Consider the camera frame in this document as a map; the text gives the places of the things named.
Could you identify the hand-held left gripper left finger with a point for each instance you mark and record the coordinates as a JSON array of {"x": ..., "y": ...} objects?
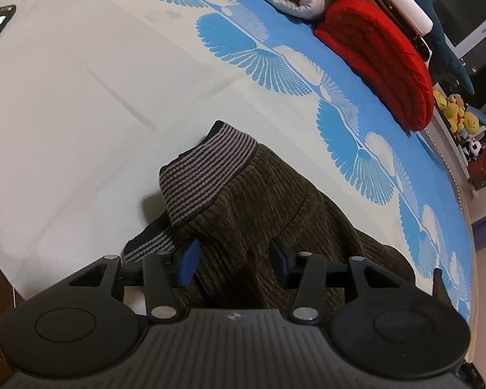
[{"x": 189, "y": 264}]

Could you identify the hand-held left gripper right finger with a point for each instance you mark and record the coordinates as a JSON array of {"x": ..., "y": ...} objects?
[{"x": 282, "y": 265}]

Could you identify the panda plush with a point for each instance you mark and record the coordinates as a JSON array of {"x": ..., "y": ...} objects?
[{"x": 473, "y": 148}]

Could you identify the yellow plush toy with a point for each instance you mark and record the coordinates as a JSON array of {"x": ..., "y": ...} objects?
[{"x": 449, "y": 107}]

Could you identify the red folded blanket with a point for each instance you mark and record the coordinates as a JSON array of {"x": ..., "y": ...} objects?
[{"x": 380, "y": 56}]

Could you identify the yellow bear plush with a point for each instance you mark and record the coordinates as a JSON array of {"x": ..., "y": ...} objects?
[{"x": 471, "y": 123}]

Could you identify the teal shark plush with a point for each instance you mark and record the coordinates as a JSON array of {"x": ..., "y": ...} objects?
[{"x": 441, "y": 48}]

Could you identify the white pillow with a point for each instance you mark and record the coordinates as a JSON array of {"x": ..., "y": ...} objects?
[{"x": 409, "y": 8}]

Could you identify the window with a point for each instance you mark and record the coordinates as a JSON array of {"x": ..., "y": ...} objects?
[{"x": 474, "y": 16}]

